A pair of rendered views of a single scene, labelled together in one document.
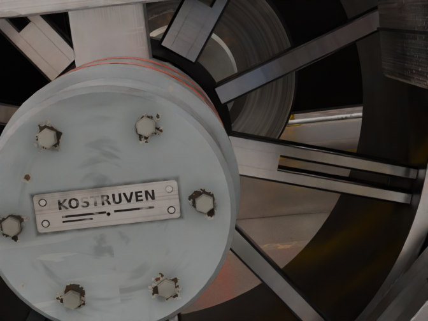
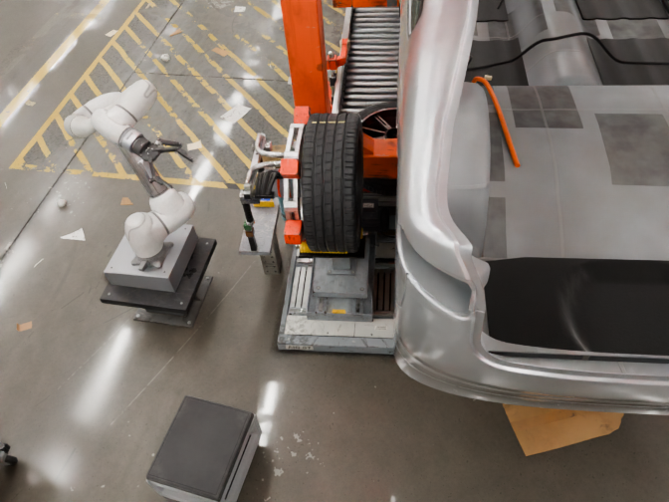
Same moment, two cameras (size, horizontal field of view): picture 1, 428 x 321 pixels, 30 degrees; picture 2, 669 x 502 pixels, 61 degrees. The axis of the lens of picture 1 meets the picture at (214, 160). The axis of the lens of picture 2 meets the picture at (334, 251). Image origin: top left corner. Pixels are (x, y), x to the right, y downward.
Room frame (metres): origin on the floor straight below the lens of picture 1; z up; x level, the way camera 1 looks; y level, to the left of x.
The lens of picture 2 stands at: (1.07, -1.91, 2.76)
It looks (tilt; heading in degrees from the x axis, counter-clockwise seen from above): 50 degrees down; 101
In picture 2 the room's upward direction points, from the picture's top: 6 degrees counter-clockwise
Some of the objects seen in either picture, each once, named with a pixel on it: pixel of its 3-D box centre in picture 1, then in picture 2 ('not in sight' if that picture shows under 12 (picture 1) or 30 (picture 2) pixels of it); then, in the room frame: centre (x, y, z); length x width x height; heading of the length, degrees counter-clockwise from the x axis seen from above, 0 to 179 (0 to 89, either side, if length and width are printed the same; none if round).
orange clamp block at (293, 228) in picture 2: not in sight; (293, 232); (0.58, -0.25, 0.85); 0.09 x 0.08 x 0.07; 92
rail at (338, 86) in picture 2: not in sight; (343, 78); (0.57, 1.78, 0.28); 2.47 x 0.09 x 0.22; 92
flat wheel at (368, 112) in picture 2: not in sight; (396, 146); (1.00, 0.89, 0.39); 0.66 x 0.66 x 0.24
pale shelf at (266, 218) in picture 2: not in sight; (261, 223); (0.28, 0.16, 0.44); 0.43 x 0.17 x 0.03; 92
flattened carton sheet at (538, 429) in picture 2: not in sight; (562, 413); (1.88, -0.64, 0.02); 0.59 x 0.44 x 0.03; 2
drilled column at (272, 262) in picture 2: not in sight; (268, 245); (0.28, 0.19, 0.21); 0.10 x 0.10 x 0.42; 2
